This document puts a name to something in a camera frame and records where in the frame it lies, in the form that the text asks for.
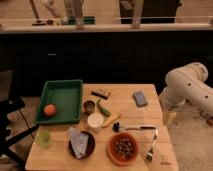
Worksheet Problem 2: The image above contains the black chair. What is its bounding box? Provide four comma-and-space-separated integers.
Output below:
0, 69, 40, 167

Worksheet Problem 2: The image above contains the silver fork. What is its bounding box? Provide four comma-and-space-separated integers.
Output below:
146, 129, 158, 162

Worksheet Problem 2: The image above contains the small dark metal cup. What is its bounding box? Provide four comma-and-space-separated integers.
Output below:
83, 100, 95, 115

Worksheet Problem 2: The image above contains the green chili pepper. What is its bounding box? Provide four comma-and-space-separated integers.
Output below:
96, 99, 111, 117

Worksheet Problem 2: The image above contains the dark grapes bunch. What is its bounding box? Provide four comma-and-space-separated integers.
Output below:
114, 138, 134, 159

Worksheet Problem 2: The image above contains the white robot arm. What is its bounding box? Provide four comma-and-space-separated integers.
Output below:
159, 62, 213, 115

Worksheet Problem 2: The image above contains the dark brown plate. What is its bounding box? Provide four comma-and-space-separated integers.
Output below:
68, 131, 96, 160

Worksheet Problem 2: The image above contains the orange bowl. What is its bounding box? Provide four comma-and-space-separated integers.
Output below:
106, 132, 139, 166

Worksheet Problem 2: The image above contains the green plastic tray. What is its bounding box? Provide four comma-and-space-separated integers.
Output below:
34, 79, 83, 125

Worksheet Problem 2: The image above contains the orange fruit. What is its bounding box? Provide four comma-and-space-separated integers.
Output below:
44, 104, 56, 117

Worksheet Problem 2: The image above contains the light green cup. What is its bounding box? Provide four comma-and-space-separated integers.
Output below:
36, 131, 51, 148

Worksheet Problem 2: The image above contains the white round lid container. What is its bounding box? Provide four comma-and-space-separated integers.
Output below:
87, 113, 104, 130

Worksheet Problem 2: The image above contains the dark rectangular eraser block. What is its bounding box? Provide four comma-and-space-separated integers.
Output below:
91, 89, 111, 99

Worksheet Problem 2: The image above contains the blue grey sponge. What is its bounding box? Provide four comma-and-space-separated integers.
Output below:
133, 91, 148, 107

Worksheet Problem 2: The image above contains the grey folded cloth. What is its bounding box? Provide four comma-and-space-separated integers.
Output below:
68, 127, 89, 159

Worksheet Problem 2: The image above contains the yellow banana piece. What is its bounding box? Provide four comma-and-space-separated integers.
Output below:
102, 114, 121, 128

